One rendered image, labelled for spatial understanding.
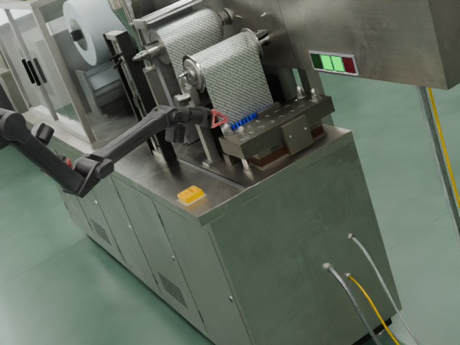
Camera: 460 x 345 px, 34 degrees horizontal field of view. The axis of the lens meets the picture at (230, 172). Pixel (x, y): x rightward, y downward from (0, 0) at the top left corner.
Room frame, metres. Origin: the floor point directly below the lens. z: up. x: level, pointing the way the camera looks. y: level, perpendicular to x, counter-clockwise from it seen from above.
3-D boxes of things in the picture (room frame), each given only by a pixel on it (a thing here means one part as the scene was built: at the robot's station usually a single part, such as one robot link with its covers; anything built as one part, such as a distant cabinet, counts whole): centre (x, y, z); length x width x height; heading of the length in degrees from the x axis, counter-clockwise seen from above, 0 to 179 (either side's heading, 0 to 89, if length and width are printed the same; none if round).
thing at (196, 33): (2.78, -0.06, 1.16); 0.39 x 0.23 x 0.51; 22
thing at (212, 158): (2.63, 0.05, 1.05); 0.06 x 0.05 x 0.31; 112
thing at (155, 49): (2.83, 0.12, 1.33); 0.06 x 0.06 x 0.06; 22
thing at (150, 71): (3.32, 0.18, 1.18); 0.14 x 0.14 x 0.57
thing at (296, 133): (2.43, -0.27, 0.96); 0.10 x 0.03 x 0.11; 112
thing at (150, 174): (3.49, 0.32, 0.88); 2.52 x 0.66 x 0.04; 22
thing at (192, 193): (2.37, 0.15, 0.91); 0.07 x 0.07 x 0.02; 22
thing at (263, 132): (2.51, -0.22, 1.00); 0.40 x 0.16 x 0.06; 112
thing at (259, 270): (3.50, 0.31, 0.43); 2.52 x 0.64 x 0.86; 22
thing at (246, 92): (2.60, -0.13, 1.11); 0.23 x 0.01 x 0.18; 112
